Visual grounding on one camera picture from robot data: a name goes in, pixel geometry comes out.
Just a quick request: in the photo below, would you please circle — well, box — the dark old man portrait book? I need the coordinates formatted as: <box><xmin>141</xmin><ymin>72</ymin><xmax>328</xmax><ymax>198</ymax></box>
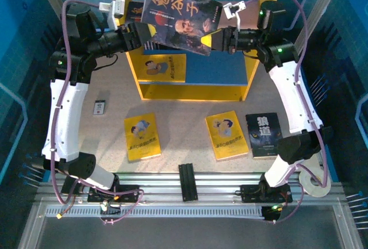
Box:
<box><xmin>126</xmin><ymin>1</ymin><xmax>149</xmax><ymax>21</ymax></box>
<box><xmin>140</xmin><ymin>0</ymin><xmax>224</xmax><ymax>57</ymax></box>

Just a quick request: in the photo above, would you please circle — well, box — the black wolf eye book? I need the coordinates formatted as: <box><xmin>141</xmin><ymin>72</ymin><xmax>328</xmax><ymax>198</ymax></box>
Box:
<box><xmin>246</xmin><ymin>113</ymin><xmax>284</xmax><ymax>160</ymax></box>

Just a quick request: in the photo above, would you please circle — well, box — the yellow book blue-shirt boy cover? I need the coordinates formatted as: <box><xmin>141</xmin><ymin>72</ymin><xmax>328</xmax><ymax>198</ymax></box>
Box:
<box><xmin>205</xmin><ymin>110</ymin><xmax>250</xmax><ymax>161</ymax></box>
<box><xmin>123</xmin><ymin>113</ymin><xmax>162</xmax><ymax>162</ymax></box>

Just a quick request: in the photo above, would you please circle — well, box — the yellow book backpack man cover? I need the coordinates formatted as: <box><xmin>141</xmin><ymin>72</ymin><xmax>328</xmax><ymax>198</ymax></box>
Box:
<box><xmin>137</xmin><ymin>53</ymin><xmax>187</xmax><ymax>83</ymax></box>

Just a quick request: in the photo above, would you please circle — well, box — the yellow bookshelf with pink shelf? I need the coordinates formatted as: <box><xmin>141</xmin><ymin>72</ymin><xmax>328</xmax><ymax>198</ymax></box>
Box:
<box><xmin>112</xmin><ymin>0</ymin><xmax>278</xmax><ymax>102</ymax></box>

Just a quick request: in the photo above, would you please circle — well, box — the small white card box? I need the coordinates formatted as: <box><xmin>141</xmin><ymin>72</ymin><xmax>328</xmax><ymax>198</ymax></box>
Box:
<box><xmin>93</xmin><ymin>99</ymin><xmax>106</xmax><ymax>116</ymax></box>

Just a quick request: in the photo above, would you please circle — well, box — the black rectangular power box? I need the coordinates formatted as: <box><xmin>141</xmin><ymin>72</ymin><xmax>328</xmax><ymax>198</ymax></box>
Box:
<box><xmin>60</xmin><ymin>174</ymin><xmax>80</xmax><ymax>195</ymax></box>

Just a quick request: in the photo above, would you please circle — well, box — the white tape roll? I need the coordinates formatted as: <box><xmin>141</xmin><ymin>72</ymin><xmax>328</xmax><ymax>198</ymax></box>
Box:
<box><xmin>298</xmin><ymin>164</ymin><xmax>331</xmax><ymax>198</ymax></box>

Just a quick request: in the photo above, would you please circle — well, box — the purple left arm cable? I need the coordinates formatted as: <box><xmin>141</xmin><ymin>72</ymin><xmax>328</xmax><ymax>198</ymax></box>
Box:
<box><xmin>50</xmin><ymin>0</ymin><xmax>144</xmax><ymax>225</ymax></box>

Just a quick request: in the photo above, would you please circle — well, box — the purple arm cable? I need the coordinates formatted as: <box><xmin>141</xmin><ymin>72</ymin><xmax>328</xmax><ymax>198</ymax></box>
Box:
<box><xmin>244</xmin><ymin>0</ymin><xmax>328</xmax><ymax>224</ymax></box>
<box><xmin>50</xmin><ymin>0</ymin><xmax>144</xmax><ymax>225</ymax></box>

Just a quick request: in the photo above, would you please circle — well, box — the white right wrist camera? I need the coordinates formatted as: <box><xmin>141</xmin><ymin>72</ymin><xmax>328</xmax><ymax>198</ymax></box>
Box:
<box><xmin>223</xmin><ymin>1</ymin><xmax>247</xmax><ymax>30</ymax></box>

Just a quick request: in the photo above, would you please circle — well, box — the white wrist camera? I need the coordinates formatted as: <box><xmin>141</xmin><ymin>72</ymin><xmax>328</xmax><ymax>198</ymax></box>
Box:
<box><xmin>223</xmin><ymin>1</ymin><xmax>247</xmax><ymax>30</ymax></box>
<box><xmin>98</xmin><ymin>0</ymin><xmax>127</xmax><ymax>30</ymax></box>

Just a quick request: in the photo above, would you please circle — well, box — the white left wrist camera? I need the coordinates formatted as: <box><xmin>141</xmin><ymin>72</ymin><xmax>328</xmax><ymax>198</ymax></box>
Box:
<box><xmin>98</xmin><ymin>0</ymin><xmax>127</xmax><ymax>30</ymax></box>

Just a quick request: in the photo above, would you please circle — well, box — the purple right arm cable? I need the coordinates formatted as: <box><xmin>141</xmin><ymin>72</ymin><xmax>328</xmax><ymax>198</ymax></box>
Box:
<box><xmin>244</xmin><ymin>0</ymin><xmax>328</xmax><ymax>224</ymax></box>

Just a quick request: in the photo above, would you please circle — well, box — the aluminium frame post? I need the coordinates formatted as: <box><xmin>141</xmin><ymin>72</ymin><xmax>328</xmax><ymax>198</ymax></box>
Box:
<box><xmin>31</xmin><ymin>0</ymin><xmax>94</xmax><ymax>60</ymax></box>
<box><xmin>289</xmin><ymin>0</ymin><xmax>347</xmax><ymax>57</ymax></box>

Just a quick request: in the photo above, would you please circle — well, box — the aluminium rail bed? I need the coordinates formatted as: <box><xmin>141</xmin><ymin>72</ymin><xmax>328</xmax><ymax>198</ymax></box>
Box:
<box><xmin>34</xmin><ymin>173</ymin><xmax>346</xmax><ymax>206</ymax></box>

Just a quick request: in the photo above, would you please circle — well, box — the black extrusion bracket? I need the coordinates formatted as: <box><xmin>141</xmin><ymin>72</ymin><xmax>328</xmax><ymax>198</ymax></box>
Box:
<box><xmin>178</xmin><ymin>162</ymin><xmax>199</xmax><ymax>202</ymax></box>

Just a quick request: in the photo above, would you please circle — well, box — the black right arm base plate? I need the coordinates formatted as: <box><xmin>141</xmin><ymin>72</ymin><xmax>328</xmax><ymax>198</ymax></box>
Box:
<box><xmin>240</xmin><ymin>184</ymin><xmax>293</xmax><ymax>204</ymax></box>

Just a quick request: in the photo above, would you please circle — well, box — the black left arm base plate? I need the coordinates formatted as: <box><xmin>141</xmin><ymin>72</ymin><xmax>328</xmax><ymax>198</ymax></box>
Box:
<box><xmin>87</xmin><ymin>184</ymin><xmax>140</xmax><ymax>204</ymax></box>

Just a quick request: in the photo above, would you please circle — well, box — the black cable junction module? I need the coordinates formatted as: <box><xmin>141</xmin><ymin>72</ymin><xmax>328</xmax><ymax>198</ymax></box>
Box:
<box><xmin>263</xmin><ymin>205</ymin><xmax>284</xmax><ymax>223</ymax></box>
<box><xmin>99</xmin><ymin>200</ymin><xmax>121</xmax><ymax>216</ymax></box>

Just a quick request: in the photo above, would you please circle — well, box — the red wire with yellow connector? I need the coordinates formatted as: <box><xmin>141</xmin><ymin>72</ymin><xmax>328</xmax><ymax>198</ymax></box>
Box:
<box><xmin>56</xmin><ymin>194</ymin><xmax>77</xmax><ymax>220</ymax></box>

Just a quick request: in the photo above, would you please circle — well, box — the white slotted cable duct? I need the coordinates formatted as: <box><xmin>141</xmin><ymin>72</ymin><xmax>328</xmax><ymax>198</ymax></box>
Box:
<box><xmin>45</xmin><ymin>206</ymin><xmax>265</xmax><ymax>219</ymax></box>

